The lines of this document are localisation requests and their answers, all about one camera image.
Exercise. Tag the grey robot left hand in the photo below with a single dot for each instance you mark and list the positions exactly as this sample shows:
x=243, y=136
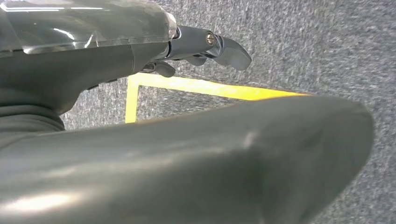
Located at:
x=62, y=55

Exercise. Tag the yellow tape floor square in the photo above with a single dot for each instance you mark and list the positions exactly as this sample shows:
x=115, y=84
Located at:
x=201, y=87

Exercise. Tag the grey robot body shell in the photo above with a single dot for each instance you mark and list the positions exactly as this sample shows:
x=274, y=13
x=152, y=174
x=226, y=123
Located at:
x=185, y=170

